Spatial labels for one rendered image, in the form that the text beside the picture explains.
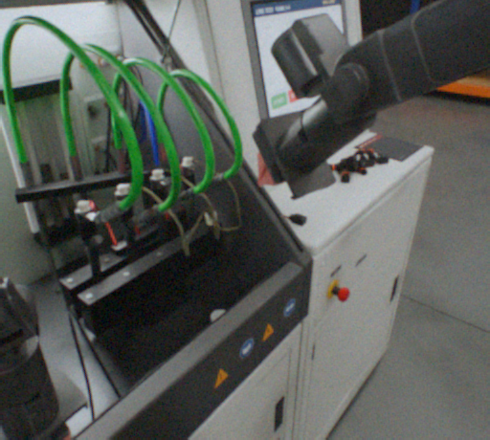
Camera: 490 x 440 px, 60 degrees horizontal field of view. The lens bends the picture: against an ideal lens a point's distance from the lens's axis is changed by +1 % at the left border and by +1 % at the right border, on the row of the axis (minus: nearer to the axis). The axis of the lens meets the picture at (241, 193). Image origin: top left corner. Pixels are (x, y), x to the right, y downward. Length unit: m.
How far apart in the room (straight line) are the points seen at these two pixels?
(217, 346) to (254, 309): 0.10
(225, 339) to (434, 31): 0.57
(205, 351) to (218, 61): 0.59
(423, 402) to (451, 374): 0.20
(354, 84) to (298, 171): 0.16
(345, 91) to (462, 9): 0.10
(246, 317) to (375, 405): 1.18
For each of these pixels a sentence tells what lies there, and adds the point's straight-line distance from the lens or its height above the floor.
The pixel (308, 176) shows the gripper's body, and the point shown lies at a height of 1.28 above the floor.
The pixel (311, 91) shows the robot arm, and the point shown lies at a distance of 0.45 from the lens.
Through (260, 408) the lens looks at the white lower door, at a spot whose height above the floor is 0.65.
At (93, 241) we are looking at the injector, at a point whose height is 1.08.
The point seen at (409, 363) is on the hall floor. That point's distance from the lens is 2.07.
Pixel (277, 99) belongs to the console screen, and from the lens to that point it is 1.10.
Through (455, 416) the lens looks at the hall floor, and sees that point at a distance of 1.97.
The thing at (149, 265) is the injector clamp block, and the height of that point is 0.98.
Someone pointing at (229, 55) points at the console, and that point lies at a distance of 0.99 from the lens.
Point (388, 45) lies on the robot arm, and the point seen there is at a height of 1.45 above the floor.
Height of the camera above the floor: 1.50
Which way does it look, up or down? 29 degrees down
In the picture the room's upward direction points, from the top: straight up
